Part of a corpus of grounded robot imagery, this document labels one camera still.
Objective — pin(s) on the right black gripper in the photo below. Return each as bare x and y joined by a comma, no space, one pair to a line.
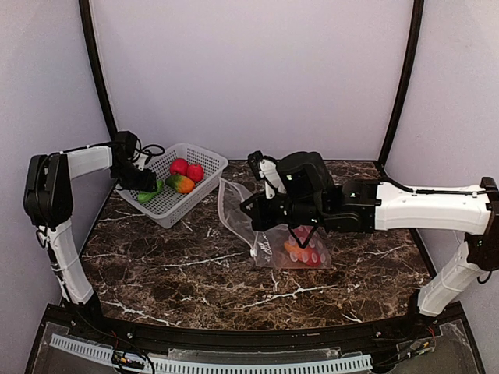
259,213

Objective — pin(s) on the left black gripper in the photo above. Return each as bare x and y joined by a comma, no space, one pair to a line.
144,182

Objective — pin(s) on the green toy cucumber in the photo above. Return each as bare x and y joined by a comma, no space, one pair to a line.
145,197

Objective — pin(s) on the red toy apple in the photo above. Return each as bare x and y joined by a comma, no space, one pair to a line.
179,166

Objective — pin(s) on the clear dotted zip top bag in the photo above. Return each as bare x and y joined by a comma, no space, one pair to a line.
266,248

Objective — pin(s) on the green orange toy mango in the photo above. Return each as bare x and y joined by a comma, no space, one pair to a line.
180,183

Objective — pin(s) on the red toy orange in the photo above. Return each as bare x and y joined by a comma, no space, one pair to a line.
195,172

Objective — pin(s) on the red orange toy mango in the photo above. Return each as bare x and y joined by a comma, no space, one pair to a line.
309,256

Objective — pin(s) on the dark red toy fruit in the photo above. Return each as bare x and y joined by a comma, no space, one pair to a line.
303,235

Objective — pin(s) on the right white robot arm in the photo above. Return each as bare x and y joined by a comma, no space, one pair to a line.
301,194

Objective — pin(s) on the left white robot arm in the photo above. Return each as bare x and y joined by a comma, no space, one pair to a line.
48,199

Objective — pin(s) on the white perforated plastic basket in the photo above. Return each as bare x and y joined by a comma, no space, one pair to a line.
169,206

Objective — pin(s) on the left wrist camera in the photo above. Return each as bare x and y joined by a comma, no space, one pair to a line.
145,154

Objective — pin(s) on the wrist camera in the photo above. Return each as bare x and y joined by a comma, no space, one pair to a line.
265,168
145,154

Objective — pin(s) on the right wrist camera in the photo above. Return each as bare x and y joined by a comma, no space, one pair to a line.
265,168

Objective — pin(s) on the black front frame rail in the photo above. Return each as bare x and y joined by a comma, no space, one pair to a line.
380,335

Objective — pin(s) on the left black frame post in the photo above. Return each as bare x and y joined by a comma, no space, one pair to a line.
95,67

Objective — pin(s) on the black frame post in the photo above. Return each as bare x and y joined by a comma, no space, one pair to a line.
404,81
95,67

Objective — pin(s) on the white slotted cable duct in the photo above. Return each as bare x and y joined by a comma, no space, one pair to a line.
189,361

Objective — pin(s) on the right black frame post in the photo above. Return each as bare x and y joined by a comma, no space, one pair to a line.
404,81

